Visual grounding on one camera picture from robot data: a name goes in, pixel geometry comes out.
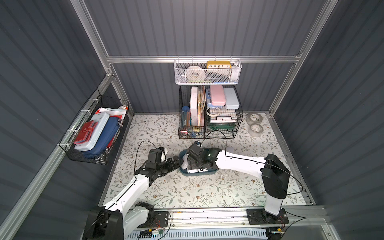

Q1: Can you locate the light grey pencil case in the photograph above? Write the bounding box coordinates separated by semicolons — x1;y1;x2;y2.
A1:
224;88;240;110

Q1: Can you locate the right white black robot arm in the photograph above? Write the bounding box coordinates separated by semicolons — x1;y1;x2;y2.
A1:
181;143;291;216

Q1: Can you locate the white mesh hanging basket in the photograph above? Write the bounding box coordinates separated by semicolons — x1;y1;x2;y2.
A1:
174;58;243;85

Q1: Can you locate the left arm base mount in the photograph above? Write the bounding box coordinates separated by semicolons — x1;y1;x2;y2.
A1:
139;211;170;229

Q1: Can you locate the small circuit board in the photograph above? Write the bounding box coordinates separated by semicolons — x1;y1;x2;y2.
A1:
138;229;165;240

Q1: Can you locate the clear tape roll front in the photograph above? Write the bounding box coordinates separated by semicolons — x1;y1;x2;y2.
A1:
248;124;264;138

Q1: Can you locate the pink pencil case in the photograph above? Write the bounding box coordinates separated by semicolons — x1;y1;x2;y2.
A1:
210;85;226;106

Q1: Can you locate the red wallet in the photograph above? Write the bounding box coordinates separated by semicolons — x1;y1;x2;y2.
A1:
74;121;98;145

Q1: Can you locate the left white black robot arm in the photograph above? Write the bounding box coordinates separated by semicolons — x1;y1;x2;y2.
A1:
82;147;184;240

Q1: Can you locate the white box upright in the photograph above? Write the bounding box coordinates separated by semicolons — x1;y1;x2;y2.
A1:
190;87;198;126

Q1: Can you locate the white tape roll in basket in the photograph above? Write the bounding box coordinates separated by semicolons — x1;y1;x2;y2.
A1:
186;66;206;82

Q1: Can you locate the aluminium rail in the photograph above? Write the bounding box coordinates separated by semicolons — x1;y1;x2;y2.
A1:
124;206;340;240

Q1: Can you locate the clear tape roll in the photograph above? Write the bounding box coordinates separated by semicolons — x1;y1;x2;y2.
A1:
246;113;263;125
248;124;264;138

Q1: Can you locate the black wire desk organizer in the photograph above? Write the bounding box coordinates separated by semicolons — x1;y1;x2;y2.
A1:
178;86;244;140

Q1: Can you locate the white computer mouse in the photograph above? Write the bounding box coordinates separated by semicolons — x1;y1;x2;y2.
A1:
181;155;189;172

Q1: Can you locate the black wire wall basket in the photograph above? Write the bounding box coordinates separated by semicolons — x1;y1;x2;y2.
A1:
59;90;130;165

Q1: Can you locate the clear tape roll rear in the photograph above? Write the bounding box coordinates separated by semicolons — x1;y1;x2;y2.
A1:
246;113;263;125

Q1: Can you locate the blue zip case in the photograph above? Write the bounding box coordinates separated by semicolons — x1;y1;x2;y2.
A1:
83;117;120;159

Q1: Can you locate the white plastic case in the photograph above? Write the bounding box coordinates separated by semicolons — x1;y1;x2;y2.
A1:
75;112;110;152

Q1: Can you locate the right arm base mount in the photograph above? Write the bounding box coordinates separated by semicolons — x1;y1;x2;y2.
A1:
246;208;289;226

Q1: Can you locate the yellow clock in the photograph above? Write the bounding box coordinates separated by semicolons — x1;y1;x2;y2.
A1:
207;61;232;69

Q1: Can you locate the teal plastic storage box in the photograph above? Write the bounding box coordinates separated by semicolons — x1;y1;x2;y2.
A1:
179;150;218;177

